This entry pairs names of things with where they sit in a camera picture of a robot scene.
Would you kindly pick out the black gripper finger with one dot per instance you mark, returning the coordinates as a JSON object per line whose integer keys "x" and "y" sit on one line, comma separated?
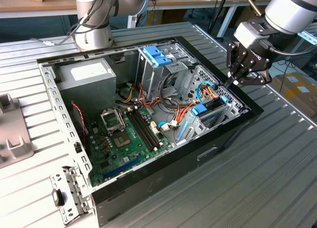
{"x": 231, "y": 59}
{"x": 262, "y": 79}

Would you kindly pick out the hard disk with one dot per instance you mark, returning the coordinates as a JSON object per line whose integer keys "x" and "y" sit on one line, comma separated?
{"x": 199, "y": 110}

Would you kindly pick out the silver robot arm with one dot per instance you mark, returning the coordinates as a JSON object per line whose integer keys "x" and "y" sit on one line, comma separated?
{"x": 94, "y": 15}

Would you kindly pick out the silver disk bay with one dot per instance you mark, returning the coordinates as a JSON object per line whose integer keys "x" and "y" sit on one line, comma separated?
{"x": 193, "y": 132}

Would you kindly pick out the cardboard box white labels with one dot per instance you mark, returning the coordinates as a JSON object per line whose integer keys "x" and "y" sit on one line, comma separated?
{"x": 297, "y": 96}

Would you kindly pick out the black tripod stand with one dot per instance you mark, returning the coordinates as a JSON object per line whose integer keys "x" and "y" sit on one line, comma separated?
{"x": 217, "y": 12}

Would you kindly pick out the blue plastic drive latch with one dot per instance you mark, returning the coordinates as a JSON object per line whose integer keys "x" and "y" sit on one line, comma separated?
{"x": 153, "y": 53}

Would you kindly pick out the silver optical drive cage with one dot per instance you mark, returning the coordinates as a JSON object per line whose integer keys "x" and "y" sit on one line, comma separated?
{"x": 152, "y": 89}

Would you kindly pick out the white board connector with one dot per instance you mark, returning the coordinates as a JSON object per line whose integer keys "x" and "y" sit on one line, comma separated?
{"x": 154, "y": 129}

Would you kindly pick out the black RAM slot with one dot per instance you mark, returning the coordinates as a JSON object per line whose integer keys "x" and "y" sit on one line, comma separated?
{"x": 142, "y": 130}
{"x": 139, "y": 130}
{"x": 147, "y": 130}

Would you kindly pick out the black PC case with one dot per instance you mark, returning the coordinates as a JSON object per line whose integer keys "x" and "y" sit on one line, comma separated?
{"x": 173, "y": 178}

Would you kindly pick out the green motherboard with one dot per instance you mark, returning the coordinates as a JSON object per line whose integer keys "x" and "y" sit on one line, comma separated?
{"x": 137, "y": 153}

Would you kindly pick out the CPU socket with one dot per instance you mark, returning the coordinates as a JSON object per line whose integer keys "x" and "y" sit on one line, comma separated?
{"x": 121, "y": 140}

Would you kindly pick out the grey power supply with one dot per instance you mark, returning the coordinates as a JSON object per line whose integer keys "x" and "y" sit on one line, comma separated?
{"x": 86, "y": 89}

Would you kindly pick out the blue expansion slot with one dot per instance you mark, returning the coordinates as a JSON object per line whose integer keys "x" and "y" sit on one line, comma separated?
{"x": 122, "y": 167}

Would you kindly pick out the grey part rack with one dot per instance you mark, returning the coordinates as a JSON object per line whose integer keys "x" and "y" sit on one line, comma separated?
{"x": 11, "y": 129}

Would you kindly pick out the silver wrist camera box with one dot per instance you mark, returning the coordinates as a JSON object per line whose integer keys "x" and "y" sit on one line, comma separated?
{"x": 244, "y": 32}

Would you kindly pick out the wooden desk white frame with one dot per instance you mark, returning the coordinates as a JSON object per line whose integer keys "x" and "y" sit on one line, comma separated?
{"x": 188, "y": 2}

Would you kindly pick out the silver slot cover bracket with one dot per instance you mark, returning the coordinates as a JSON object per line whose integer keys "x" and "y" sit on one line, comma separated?
{"x": 74, "y": 186}

